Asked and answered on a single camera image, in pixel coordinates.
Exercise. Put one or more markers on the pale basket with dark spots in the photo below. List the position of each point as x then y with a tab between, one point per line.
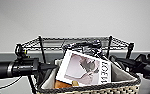
91	89

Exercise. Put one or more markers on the small orange item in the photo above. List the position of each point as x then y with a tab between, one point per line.
62	84

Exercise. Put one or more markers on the white box with pink picture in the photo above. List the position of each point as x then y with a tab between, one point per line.
77	66

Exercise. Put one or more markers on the long grey wall band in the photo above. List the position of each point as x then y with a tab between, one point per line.
4	91

